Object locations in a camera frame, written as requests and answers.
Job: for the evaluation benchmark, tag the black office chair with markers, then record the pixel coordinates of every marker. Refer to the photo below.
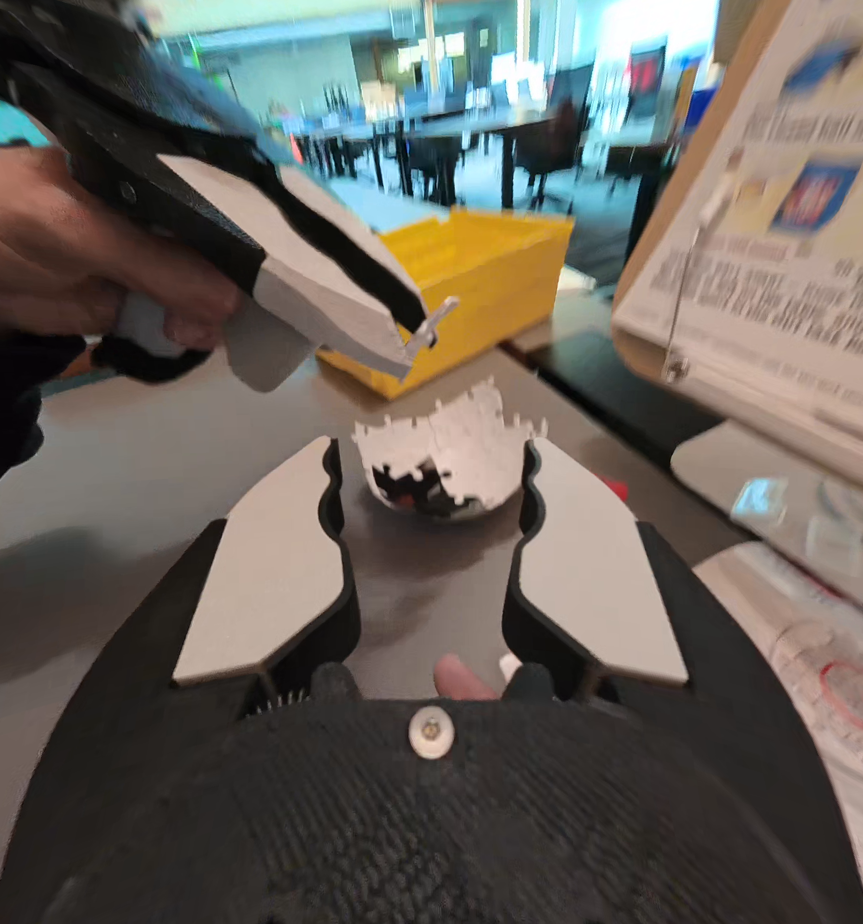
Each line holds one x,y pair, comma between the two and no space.
554,144

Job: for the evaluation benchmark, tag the person's left hand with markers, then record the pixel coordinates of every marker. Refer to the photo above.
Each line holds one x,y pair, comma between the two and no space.
42,245

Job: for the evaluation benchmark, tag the white puzzle piece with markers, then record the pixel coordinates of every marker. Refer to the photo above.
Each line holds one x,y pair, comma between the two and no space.
431,325

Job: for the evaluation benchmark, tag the dark background desk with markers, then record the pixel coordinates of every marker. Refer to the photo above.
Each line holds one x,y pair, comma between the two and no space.
475,124

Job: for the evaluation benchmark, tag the red plastic case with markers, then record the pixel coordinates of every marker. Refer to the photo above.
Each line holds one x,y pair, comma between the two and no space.
618,489

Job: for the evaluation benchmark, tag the wooden sheet board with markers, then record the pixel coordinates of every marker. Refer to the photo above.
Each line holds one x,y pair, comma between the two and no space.
691,180

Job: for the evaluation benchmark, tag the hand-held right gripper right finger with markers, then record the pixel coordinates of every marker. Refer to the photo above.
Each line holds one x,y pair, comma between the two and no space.
590,585

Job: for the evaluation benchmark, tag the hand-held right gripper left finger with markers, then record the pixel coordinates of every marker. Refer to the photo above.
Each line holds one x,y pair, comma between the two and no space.
273,577

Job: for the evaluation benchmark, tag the person's right hand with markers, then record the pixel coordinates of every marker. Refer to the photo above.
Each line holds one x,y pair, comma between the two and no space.
464,682

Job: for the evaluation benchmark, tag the puzzle instruction leaflet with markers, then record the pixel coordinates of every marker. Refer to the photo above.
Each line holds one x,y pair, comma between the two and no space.
821,650

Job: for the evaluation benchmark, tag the yellow plastic bin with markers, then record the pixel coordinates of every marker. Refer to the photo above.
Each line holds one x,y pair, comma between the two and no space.
489,274

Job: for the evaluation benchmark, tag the person's left forearm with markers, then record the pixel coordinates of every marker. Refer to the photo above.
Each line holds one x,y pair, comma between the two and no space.
6,411

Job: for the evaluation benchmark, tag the printed task sheet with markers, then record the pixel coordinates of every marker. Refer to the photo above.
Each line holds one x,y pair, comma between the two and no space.
799,216

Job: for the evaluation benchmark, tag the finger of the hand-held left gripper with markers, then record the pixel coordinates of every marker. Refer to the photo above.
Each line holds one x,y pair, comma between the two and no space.
352,231
309,289

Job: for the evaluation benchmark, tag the partly built puzzle ball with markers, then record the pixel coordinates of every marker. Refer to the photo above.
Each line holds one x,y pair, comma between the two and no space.
475,455

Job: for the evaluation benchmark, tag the clear plastic packaging tray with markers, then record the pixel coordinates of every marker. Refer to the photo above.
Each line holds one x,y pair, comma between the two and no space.
713,462

